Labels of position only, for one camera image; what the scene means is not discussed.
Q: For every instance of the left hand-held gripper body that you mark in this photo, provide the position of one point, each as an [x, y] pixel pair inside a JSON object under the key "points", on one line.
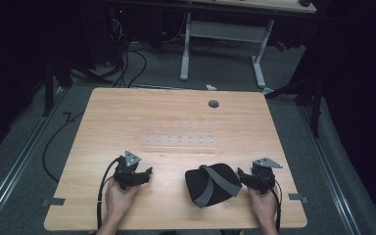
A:
{"points": [[127, 169]]}

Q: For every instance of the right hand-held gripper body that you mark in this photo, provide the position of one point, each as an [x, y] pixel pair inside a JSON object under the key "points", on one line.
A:
{"points": [[263, 174]]}

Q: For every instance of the black cap with grey bands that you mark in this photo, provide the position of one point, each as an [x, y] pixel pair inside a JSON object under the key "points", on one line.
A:
{"points": [[209, 186]]}

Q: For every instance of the person's right hand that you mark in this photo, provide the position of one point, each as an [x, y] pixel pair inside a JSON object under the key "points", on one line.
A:
{"points": [[263, 206]]}

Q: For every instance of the person's left hand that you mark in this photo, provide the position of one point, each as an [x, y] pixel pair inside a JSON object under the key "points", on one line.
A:
{"points": [[119, 202]]}

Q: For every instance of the grey tape strip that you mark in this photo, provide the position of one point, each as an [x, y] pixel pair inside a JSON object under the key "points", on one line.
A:
{"points": [[297, 197], [54, 201]]}

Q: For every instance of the clear plastic sheet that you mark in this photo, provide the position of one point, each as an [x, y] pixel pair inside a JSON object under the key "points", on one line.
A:
{"points": [[180, 138]]}

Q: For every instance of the round dark table grommet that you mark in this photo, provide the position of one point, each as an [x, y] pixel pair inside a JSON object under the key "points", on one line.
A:
{"points": [[213, 104]]}

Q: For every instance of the white paper scrap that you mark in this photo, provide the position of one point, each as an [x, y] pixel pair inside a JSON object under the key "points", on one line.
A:
{"points": [[211, 87]]}

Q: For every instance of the black metal stand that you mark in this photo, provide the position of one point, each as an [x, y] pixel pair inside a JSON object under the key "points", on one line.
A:
{"points": [[50, 84], [310, 94]]}

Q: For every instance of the small red object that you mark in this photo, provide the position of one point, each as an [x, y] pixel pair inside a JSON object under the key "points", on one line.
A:
{"points": [[281, 46]]}

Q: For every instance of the light wooden desk top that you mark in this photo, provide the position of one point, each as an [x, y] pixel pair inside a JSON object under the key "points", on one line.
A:
{"points": [[261, 4]]}

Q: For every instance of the dark object on desk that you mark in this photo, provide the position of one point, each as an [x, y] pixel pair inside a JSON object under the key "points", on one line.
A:
{"points": [[305, 3]]}

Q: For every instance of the metal floor rail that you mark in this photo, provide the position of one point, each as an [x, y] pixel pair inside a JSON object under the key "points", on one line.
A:
{"points": [[329, 169], [19, 160]]}

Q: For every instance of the white metal desk frame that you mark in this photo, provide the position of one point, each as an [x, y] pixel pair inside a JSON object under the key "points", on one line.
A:
{"points": [[222, 32]]}

